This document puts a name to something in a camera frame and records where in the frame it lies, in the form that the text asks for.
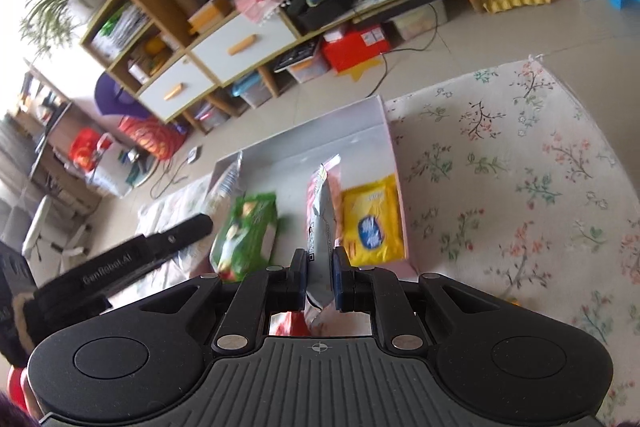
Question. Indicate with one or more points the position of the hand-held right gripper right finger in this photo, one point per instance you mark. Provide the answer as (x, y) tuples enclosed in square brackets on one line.
[(339, 279)]

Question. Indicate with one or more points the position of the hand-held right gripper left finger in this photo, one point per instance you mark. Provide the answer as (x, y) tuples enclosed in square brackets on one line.
[(295, 284)]

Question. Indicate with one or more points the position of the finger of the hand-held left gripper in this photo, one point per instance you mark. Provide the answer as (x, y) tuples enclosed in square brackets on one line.
[(180, 234)]

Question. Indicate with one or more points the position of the red-orange white snack packet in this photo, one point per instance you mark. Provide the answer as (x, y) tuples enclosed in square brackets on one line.
[(320, 227)]

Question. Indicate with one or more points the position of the pink cardboard box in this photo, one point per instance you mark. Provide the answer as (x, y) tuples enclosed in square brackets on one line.
[(300, 147)]

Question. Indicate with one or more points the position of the person's left forearm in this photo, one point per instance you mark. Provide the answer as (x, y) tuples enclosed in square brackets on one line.
[(12, 342)]

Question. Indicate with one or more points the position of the green snack packet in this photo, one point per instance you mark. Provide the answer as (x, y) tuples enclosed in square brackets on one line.
[(245, 237)]

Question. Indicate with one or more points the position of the yellow snack packet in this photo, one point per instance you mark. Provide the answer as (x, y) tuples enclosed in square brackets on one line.
[(372, 222)]

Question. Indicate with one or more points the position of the silver foil snack packet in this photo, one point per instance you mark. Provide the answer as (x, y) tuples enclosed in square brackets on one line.
[(227, 187)]

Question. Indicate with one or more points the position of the white round stand base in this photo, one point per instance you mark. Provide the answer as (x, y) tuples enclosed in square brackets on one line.
[(142, 169)]

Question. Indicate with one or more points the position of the white chair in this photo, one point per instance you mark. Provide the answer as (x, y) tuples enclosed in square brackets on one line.
[(37, 227)]

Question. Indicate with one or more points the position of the white shopping bag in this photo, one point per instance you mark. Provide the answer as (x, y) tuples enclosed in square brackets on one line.
[(110, 172)]

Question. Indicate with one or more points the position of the red patterned bag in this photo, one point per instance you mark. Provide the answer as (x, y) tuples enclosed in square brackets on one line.
[(152, 137)]

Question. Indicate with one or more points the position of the clear plastic storage bin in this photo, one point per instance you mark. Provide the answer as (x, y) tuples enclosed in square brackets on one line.
[(417, 24), (305, 67), (252, 89), (212, 117)]

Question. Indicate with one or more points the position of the red gift bag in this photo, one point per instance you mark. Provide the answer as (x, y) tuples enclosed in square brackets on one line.
[(85, 149)]

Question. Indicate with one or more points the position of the red cloth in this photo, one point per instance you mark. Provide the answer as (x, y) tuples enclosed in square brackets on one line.
[(19, 389)]

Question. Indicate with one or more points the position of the purple sun hat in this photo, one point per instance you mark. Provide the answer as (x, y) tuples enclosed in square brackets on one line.
[(112, 99)]

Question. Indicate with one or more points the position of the yellow fruit ornament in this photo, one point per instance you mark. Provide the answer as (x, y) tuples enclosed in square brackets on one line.
[(156, 54)]

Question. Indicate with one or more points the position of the floral blanket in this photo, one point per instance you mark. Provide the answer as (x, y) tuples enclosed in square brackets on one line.
[(500, 187)]

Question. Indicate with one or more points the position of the yellow paper piece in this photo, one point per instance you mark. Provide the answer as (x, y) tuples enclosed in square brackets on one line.
[(362, 71)]

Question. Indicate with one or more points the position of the stack of papers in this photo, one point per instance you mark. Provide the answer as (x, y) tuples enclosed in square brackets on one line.
[(120, 32)]

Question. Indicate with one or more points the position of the small orange cardboard box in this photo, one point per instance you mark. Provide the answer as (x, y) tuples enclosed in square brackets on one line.
[(210, 17)]

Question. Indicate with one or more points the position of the red cardboard box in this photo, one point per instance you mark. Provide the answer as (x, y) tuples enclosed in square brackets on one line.
[(355, 49)]

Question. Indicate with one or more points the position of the black storage case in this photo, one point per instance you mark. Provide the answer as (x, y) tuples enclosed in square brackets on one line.
[(320, 4)]

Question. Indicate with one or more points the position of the white inline switch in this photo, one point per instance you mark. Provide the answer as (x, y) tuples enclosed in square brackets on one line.
[(193, 155)]

